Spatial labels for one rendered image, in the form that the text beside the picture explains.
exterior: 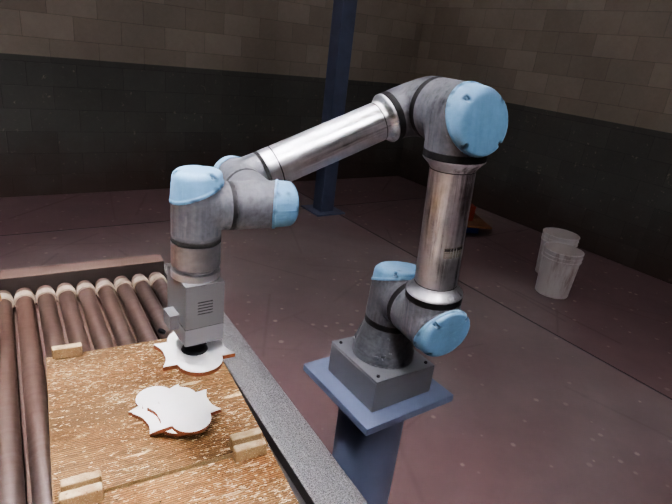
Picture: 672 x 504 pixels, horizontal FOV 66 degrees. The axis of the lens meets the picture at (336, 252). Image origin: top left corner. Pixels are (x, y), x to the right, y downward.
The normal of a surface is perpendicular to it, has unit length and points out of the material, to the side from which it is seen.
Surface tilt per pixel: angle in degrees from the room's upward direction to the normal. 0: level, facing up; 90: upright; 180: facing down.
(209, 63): 90
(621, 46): 90
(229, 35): 90
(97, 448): 0
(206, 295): 90
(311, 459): 0
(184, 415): 0
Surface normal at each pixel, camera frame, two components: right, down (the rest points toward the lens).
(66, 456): 0.11, -0.92
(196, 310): 0.58, 0.36
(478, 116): 0.44, 0.26
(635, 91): -0.82, 0.12
